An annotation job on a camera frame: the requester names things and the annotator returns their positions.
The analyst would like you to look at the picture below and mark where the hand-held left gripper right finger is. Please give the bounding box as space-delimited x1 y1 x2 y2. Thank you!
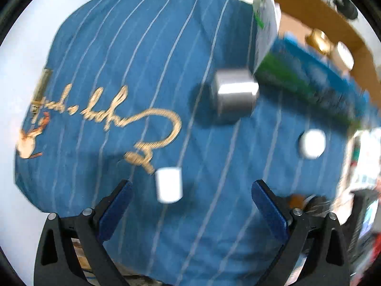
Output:
251 179 350 286

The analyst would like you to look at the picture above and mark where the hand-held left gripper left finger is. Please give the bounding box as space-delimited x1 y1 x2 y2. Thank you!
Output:
35 179 134 286

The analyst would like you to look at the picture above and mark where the white cylinder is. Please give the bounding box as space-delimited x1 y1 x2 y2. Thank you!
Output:
155 167 183 204
298 129 327 159

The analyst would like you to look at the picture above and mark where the blue striped cloth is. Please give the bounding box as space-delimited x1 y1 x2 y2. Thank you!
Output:
15 0 365 286

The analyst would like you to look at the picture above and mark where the blue green carton box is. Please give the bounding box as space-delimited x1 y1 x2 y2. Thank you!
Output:
254 33 371 130

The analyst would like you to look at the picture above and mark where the gold round jar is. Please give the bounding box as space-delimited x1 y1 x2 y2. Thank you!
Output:
306 29 332 55

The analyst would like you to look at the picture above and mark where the white green carton box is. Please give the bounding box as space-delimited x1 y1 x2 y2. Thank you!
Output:
251 0 282 73

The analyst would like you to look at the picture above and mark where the brown cardboard box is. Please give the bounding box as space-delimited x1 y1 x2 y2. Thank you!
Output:
269 0 379 75

